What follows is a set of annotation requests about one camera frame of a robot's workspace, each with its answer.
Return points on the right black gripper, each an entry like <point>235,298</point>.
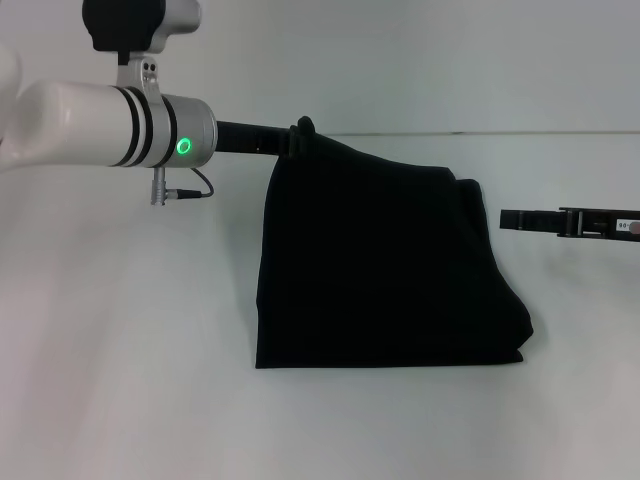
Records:
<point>605,224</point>

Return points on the black shirt with white print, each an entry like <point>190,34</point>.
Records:
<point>380,260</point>

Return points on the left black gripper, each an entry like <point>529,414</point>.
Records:
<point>250,137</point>

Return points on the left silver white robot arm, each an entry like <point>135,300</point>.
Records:
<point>90,127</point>

